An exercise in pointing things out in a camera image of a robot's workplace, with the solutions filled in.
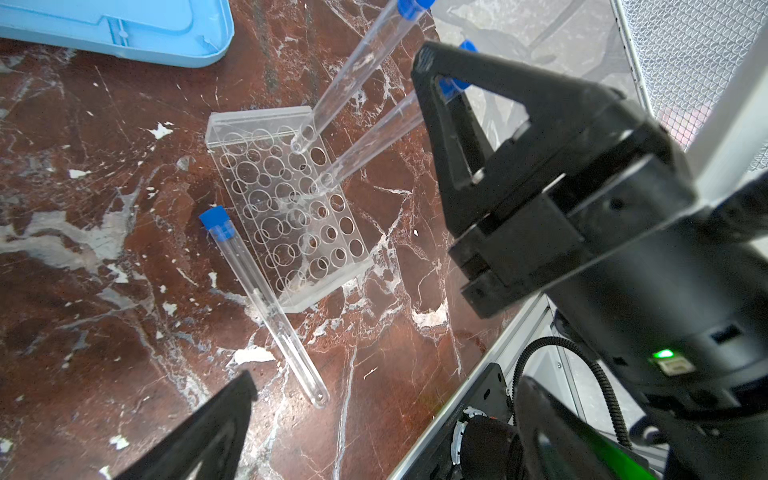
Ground blue plastic bin lid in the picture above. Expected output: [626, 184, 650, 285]
[1, 0, 235, 68]

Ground white wire mesh basket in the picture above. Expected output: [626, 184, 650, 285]
[613, 0, 767, 139]

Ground pink item in basket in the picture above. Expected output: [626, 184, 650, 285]
[671, 104, 712, 150]

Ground clear acrylic test tube rack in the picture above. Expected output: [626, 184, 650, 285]
[205, 106, 373, 313]

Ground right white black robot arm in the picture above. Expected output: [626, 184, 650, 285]
[411, 42, 767, 479]

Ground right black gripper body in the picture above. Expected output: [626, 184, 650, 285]
[446, 114, 767, 420]

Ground blue capped test tube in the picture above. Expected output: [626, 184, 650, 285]
[291, 0, 434, 153]
[311, 39, 479, 193]
[199, 206, 329, 409]

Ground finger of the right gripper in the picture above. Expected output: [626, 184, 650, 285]
[411, 41, 624, 237]

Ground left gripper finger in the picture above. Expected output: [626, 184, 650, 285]
[118, 371, 258, 479]

